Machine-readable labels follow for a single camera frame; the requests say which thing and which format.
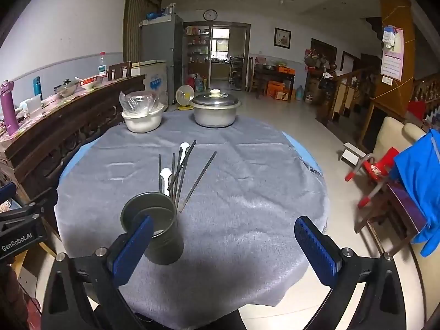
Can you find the blue round table cover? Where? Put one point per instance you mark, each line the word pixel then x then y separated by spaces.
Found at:
pixel 304 154

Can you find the beige sofa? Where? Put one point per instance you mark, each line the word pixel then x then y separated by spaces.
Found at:
pixel 397 135

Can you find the grey felt table cloth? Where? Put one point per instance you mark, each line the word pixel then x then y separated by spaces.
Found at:
pixel 237 228

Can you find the purple thermos bottle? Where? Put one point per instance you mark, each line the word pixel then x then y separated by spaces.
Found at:
pixel 7 106

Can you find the white step stool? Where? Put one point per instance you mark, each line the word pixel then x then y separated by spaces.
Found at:
pixel 351 154

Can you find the white bowl with plastic bag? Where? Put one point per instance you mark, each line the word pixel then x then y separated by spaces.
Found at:
pixel 142 111

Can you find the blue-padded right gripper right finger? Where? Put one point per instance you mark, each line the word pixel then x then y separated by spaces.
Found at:
pixel 381 305

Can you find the dark chopstick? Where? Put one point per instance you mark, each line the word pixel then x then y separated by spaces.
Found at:
pixel 198 180
pixel 175 176
pixel 159 171

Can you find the grey refrigerator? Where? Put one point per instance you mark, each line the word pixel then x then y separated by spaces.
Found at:
pixel 162 40

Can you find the teal thermos bottle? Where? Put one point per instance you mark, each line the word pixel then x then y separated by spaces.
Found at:
pixel 37 87

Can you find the wall calendar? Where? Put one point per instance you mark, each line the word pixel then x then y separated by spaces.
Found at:
pixel 393 53

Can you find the dark metal utensil cup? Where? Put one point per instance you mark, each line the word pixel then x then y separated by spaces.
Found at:
pixel 166 245

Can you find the clear water bottle red cap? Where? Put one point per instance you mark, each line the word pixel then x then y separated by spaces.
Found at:
pixel 102 65

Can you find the white plastic spoon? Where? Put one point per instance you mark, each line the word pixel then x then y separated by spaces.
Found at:
pixel 166 175
pixel 183 148

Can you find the red child chair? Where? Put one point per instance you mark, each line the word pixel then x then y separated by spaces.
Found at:
pixel 377 171

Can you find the blue jacket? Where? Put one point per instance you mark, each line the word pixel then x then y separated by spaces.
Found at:
pixel 418 170

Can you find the aluminium pot with lid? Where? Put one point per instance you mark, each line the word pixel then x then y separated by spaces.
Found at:
pixel 215 109

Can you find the round wall clock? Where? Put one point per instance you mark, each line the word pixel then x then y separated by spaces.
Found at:
pixel 210 15

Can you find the white chest freezer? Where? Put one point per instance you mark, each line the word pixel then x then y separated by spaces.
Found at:
pixel 155 80

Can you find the dark wooden sideboard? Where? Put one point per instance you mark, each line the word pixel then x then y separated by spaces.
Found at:
pixel 34 157

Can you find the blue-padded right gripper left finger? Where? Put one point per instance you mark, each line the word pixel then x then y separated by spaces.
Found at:
pixel 83 293

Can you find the framed wall picture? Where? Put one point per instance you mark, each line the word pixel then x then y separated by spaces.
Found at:
pixel 282 38

